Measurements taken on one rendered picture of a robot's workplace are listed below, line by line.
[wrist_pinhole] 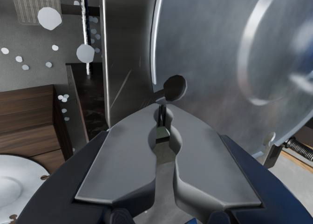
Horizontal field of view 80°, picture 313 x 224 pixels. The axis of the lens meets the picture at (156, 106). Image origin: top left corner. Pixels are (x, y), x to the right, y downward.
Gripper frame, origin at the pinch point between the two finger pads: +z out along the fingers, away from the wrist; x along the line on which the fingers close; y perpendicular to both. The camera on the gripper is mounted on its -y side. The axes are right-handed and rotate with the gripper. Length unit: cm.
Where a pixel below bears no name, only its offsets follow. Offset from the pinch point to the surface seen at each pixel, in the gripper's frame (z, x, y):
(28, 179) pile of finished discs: 31, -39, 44
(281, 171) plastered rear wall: 98, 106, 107
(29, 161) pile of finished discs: 31, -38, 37
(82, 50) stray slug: 11.8, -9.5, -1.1
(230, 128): 5.0, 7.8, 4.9
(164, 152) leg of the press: 17.8, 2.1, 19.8
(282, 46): 5.7, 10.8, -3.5
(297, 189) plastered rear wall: 85, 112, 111
